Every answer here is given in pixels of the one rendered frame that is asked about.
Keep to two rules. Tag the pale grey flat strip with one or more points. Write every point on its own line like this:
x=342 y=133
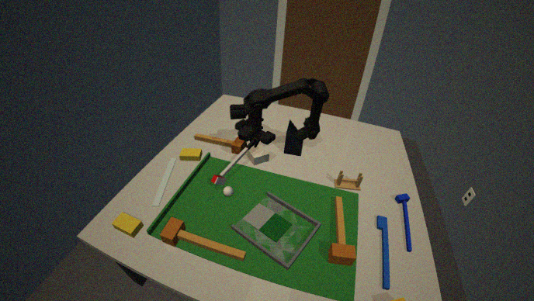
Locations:
x=164 y=181

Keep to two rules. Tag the orange-brown toy putter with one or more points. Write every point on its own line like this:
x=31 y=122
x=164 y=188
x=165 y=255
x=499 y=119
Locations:
x=236 y=146
x=175 y=231
x=341 y=253

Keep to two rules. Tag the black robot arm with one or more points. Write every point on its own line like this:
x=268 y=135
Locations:
x=260 y=99

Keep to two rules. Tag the white golf ball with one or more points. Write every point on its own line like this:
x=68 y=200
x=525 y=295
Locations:
x=228 y=191

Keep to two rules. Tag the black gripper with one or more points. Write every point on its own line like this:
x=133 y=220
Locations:
x=264 y=137

